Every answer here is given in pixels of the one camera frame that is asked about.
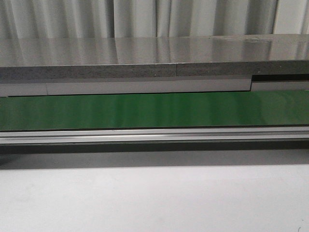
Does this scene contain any grey speckled stone counter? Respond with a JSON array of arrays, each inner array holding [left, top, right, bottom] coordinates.
[[0, 34, 309, 83]]

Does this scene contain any grey panel under counter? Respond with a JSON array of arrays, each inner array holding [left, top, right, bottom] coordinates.
[[0, 74, 309, 97]]

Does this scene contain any green conveyor belt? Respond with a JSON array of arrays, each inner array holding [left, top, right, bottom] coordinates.
[[0, 90, 309, 131]]

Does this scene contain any white pleated curtain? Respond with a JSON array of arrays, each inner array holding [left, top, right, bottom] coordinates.
[[0, 0, 309, 39]]

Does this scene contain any aluminium conveyor front rail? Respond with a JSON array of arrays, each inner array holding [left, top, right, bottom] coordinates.
[[0, 126, 309, 145]]

